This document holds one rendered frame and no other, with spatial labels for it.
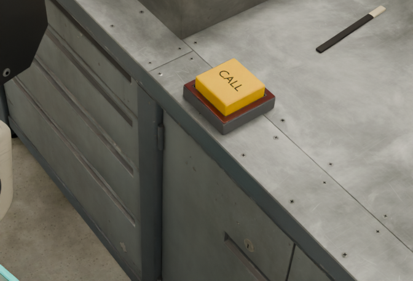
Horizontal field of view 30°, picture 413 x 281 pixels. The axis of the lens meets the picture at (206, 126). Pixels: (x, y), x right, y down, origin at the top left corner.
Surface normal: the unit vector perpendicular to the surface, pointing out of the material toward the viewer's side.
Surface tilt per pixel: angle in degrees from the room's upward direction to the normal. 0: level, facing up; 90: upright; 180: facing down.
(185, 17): 90
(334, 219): 0
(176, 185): 90
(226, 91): 0
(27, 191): 0
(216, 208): 90
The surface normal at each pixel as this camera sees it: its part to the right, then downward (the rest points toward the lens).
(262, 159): 0.05, -0.68
